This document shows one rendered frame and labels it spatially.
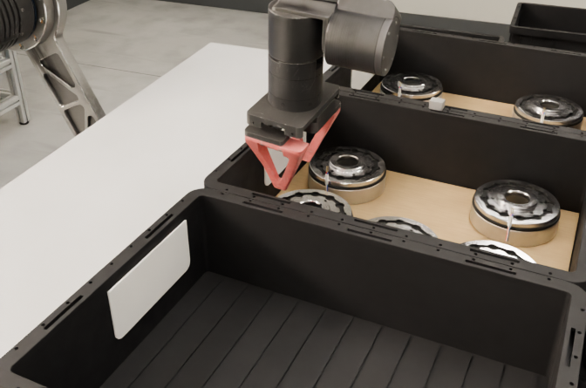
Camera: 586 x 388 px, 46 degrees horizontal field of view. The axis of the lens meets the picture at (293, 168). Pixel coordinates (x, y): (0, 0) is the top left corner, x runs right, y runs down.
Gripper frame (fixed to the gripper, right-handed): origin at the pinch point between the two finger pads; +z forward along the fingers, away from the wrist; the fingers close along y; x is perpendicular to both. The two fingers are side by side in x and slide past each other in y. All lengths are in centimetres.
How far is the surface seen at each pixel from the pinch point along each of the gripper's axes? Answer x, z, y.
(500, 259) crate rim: -24.8, -3.0, -7.6
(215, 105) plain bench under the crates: 42, 29, 49
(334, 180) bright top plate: -1.9, 6.5, 8.4
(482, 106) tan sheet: -12.9, 11.8, 45.8
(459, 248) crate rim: -21.2, -2.7, -7.7
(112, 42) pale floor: 218, 122, 216
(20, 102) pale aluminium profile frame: 184, 102, 117
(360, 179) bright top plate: -4.8, 6.4, 10.1
